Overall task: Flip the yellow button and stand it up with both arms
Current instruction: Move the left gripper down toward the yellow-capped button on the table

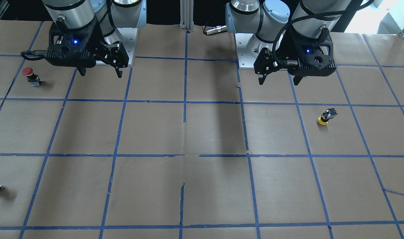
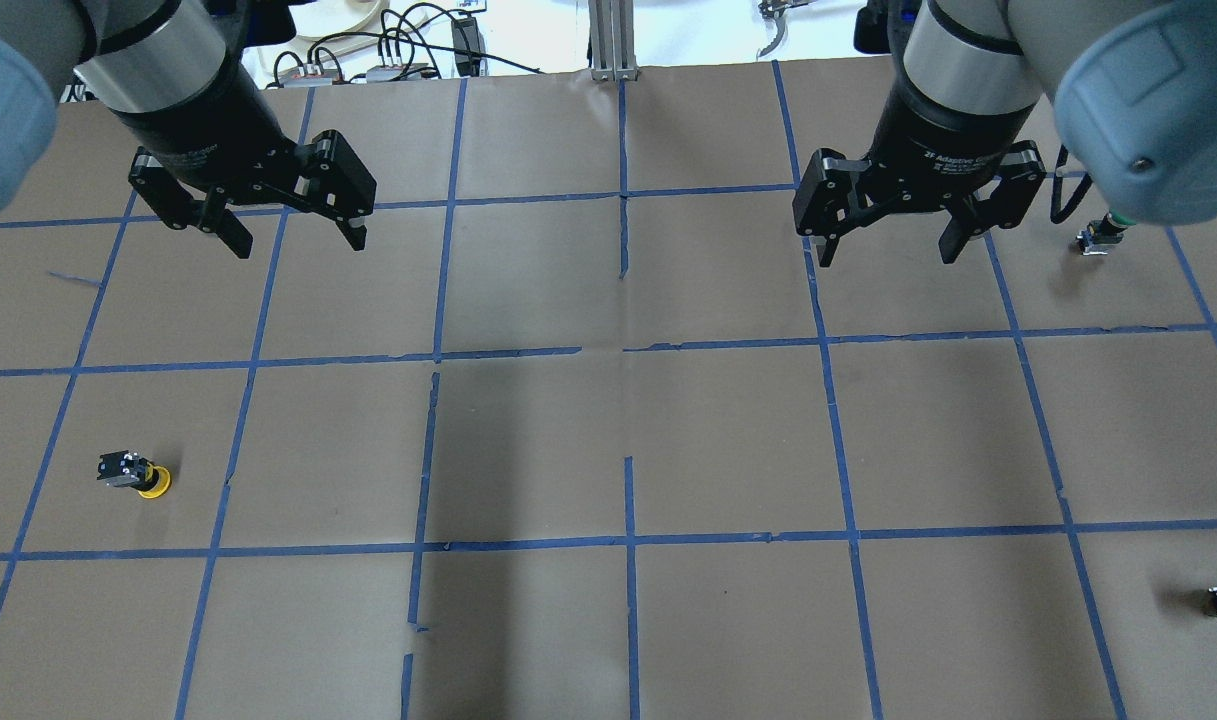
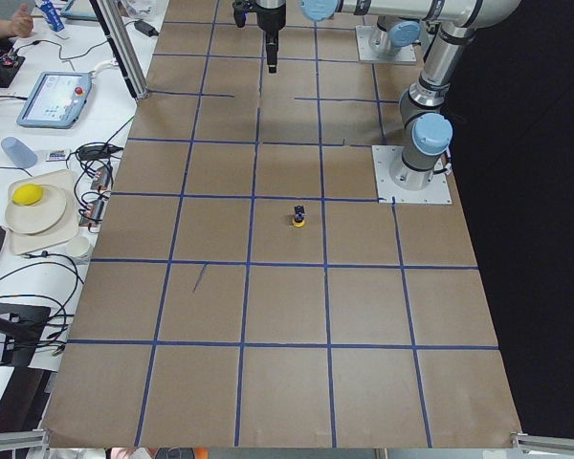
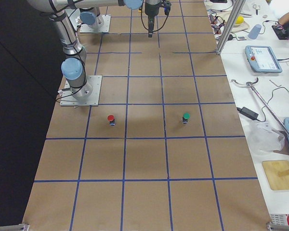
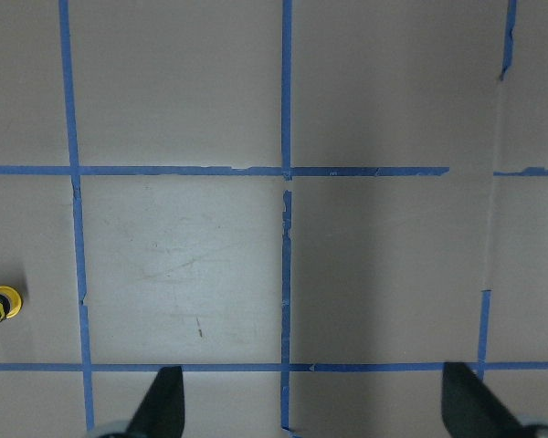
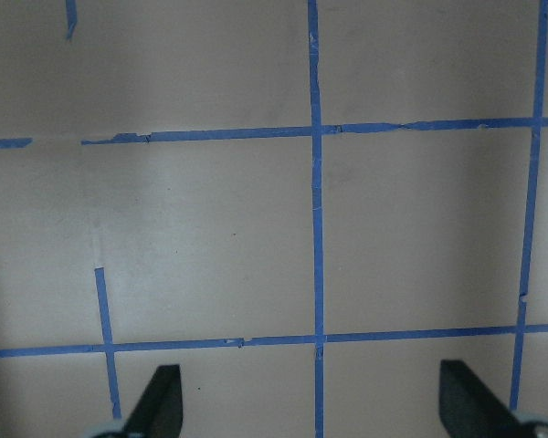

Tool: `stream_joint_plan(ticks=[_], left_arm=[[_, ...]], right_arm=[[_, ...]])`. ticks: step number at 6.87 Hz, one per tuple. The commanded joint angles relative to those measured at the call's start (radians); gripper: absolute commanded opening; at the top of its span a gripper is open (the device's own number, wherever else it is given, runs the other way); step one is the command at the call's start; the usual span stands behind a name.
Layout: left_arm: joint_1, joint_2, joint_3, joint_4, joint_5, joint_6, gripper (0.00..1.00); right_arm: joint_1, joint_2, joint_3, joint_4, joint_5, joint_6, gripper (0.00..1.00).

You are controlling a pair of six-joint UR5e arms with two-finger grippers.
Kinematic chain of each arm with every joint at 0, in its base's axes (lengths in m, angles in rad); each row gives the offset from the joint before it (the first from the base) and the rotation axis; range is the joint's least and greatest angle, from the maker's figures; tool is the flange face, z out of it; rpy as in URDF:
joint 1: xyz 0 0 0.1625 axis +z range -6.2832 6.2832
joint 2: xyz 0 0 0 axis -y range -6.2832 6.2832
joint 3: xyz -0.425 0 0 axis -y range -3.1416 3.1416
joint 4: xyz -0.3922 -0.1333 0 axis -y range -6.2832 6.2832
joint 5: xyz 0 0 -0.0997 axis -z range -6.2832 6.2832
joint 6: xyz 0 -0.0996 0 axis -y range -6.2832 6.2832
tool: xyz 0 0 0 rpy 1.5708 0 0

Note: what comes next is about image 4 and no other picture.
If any person's forearm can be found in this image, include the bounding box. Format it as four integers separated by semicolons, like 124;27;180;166
278;12;289;25

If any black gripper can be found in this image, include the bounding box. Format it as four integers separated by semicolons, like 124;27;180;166
144;0;161;38

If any yellow round object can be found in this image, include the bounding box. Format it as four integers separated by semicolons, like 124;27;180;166
235;16;244;26

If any grey blue cup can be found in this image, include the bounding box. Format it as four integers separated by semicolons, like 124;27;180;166
248;24;262;40

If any red push button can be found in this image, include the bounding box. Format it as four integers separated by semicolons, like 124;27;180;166
107;115;116;126

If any green push button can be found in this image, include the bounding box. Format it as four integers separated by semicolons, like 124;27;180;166
182;113;190;124

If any clear plastic bag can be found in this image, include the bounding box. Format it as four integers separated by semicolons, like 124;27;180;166
247;120;285;152

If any black power adapter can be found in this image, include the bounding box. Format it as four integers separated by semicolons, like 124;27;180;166
237;107;258;120

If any aluminium frame post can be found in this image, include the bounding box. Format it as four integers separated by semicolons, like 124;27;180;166
216;0;245;54

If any metal grabber stick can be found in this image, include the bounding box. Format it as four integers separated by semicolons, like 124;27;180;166
231;77;289;138

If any wooden cutting board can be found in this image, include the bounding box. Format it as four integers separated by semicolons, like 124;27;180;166
262;160;289;191

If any white plate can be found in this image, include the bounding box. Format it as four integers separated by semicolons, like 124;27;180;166
231;22;250;33

